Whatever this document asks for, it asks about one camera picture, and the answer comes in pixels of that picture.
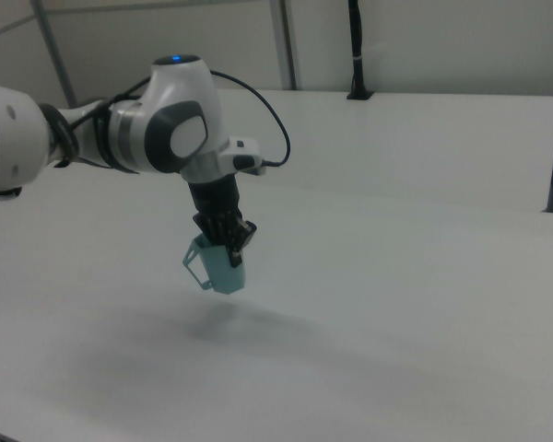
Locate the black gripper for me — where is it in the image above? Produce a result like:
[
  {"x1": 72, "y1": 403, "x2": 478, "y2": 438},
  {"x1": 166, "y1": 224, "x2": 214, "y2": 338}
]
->
[{"x1": 187, "y1": 177, "x2": 258, "y2": 269}]

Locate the light blue faceted cup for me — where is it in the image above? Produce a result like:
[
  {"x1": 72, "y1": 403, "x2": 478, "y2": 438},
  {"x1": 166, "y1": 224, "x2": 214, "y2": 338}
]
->
[{"x1": 182, "y1": 232, "x2": 249, "y2": 297}]

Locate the white box on wrist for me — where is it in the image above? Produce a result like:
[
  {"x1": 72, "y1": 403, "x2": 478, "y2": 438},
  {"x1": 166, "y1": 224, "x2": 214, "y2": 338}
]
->
[{"x1": 218, "y1": 135, "x2": 265, "y2": 178}]

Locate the black clamp pole stand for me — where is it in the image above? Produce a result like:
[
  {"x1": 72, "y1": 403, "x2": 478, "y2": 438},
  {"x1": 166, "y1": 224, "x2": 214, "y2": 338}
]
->
[{"x1": 347, "y1": 0, "x2": 375, "y2": 101}]

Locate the black cable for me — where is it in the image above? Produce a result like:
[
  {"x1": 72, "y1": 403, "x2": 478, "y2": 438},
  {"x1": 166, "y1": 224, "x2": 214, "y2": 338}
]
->
[{"x1": 62, "y1": 68, "x2": 292, "y2": 169}]

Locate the grey metal frame post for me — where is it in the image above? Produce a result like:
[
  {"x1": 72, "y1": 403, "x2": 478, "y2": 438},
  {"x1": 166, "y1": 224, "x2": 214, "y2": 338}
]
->
[
  {"x1": 270, "y1": 0, "x2": 302, "y2": 92},
  {"x1": 30, "y1": 0, "x2": 78, "y2": 109}
]

